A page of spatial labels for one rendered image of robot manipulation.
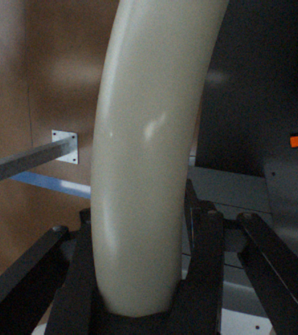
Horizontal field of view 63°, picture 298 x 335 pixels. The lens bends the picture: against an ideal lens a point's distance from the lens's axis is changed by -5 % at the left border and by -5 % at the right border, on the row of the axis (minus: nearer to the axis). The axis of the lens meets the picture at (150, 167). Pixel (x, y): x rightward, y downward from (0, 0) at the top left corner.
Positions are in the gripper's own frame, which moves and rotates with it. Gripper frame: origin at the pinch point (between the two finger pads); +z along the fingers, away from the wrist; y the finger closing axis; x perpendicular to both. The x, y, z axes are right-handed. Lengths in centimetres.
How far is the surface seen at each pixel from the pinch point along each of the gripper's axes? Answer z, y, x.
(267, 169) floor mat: 103, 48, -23
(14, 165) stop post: 96, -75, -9
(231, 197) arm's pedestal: 79, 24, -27
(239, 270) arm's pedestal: 37, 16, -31
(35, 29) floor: 136, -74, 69
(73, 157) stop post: 138, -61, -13
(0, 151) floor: 160, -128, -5
